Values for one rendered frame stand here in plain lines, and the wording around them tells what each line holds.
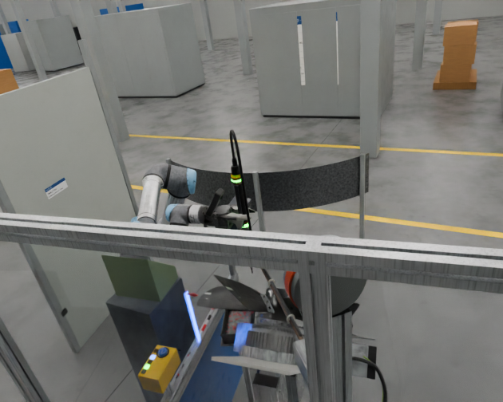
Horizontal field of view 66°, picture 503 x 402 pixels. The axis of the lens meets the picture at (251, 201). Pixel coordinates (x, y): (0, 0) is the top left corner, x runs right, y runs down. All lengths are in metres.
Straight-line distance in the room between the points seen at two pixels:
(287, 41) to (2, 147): 5.79
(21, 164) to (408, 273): 2.73
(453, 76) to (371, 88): 3.96
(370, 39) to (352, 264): 5.08
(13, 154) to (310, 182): 2.28
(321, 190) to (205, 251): 2.99
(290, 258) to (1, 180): 2.52
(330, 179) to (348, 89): 4.15
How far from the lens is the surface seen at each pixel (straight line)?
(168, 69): 11.24
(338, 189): 3.65
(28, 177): 3.06
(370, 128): 5.83
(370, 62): 5.60
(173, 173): 1.83
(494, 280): 0.58
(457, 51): 9.31
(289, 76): 7.85
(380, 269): 0.57
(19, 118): 3.04
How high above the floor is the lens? 2.38
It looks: 28 degrees down
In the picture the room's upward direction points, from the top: 8 degrees counter-clockwise
